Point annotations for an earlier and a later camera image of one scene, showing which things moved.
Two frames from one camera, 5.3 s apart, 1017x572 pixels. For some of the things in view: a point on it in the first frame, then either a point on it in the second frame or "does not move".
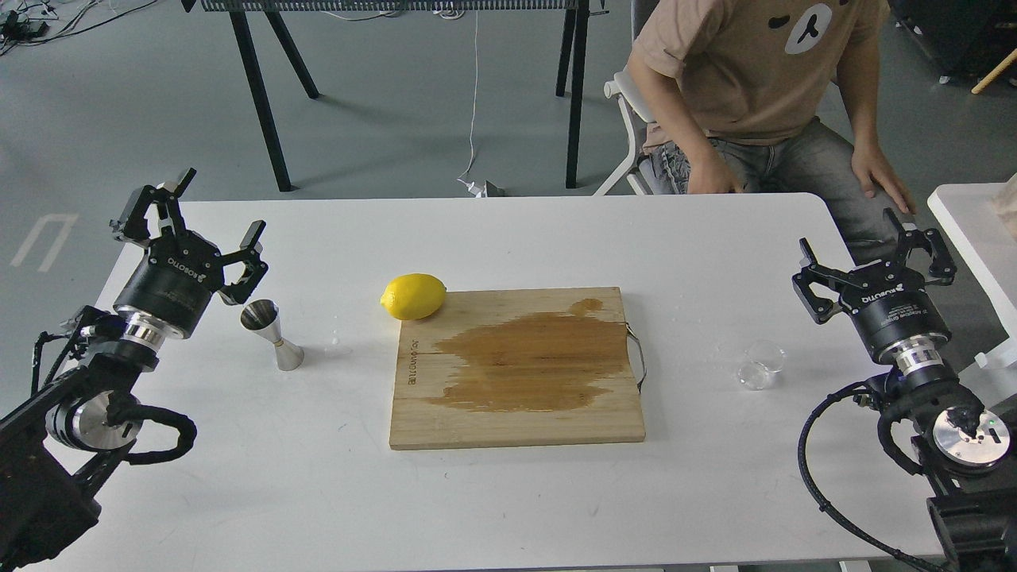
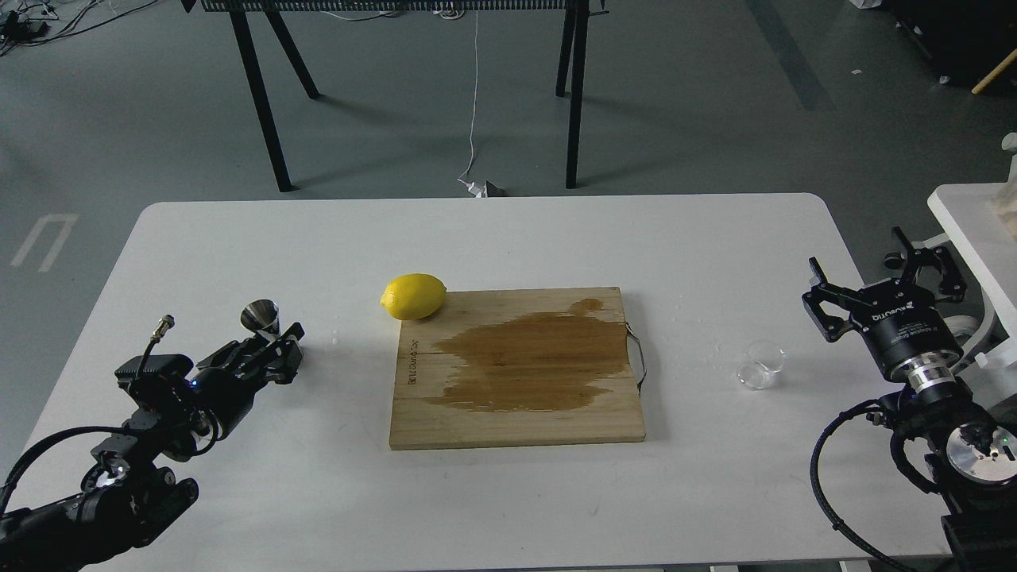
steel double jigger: [262, 315] does not move
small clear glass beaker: [763, 360] does not move
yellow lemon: [413, 296] does not move
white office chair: [623, 86] → [972, 331]
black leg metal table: [249, 16] does not move
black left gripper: [175, 279] → [222, 396]
